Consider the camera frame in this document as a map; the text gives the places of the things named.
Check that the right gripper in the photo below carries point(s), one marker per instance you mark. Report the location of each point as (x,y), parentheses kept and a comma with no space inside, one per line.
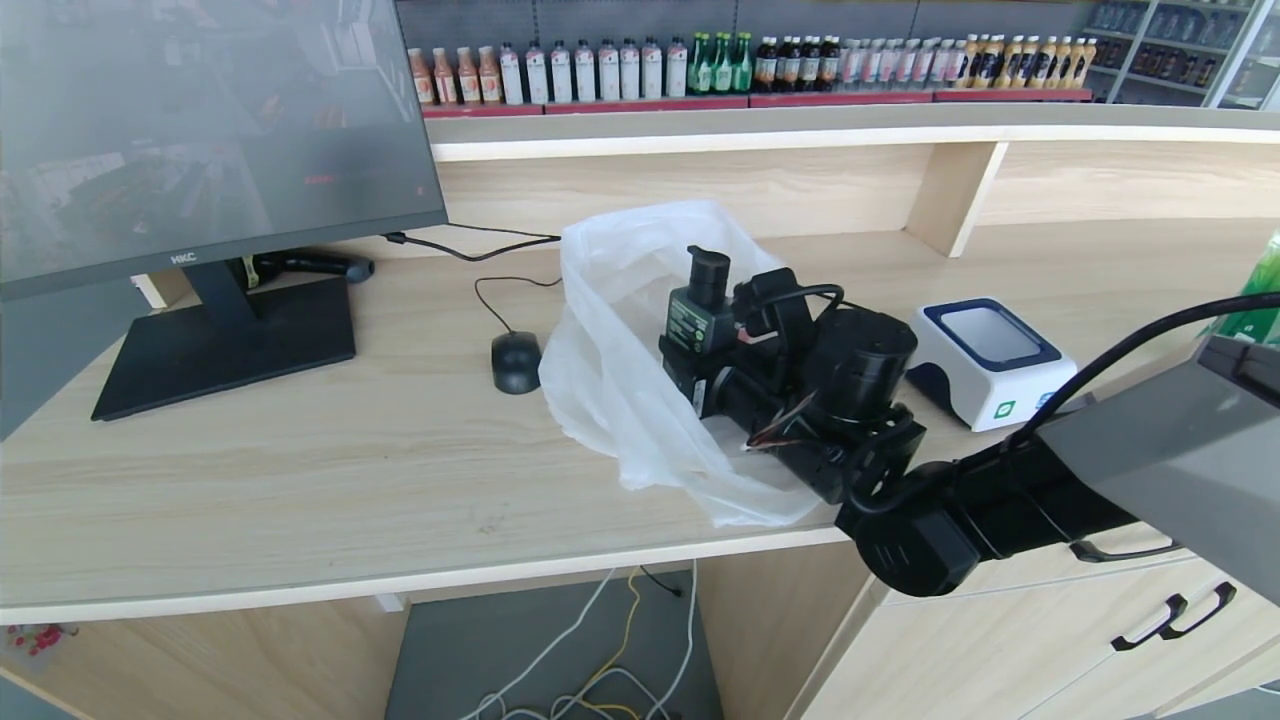
(742,392)

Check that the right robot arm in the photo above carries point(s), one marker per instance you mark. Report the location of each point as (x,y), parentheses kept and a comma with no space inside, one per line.
(1160,450)

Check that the white plastic shopping bag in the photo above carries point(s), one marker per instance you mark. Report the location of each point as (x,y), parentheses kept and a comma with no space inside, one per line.
(612,340)

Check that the white barcode scanner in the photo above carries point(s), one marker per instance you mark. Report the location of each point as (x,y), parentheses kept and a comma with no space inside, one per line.
(985,375)

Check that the black computer mouse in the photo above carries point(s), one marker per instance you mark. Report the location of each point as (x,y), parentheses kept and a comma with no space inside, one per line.
(516,362)

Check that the wooden drawer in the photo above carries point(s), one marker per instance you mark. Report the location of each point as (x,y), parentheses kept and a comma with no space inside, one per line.
(1020,575)

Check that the row of bottles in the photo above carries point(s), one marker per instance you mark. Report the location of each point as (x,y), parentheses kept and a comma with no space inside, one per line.
(640,70)

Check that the wooden cabinet door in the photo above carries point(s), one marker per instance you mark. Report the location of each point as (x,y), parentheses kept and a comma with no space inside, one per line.
(980,660)
(1225,640)

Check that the black shop shelf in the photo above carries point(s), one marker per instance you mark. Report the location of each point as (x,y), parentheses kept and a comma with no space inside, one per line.
(640,20)

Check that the black handheld scanner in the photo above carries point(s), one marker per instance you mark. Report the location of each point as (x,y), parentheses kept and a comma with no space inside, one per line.
(320,264)

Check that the wooden counter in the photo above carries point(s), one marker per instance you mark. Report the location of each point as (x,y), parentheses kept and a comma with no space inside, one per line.
(300,470)

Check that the green pack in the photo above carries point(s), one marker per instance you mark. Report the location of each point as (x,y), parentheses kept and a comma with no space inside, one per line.
(1258,300)

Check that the white shop shelf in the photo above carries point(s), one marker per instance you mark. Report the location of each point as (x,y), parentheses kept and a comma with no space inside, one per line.
(1180,55)

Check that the black computer monitor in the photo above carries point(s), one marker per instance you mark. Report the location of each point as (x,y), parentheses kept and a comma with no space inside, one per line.
(180,130)

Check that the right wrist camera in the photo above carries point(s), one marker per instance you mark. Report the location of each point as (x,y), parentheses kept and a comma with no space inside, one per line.
(697,318)

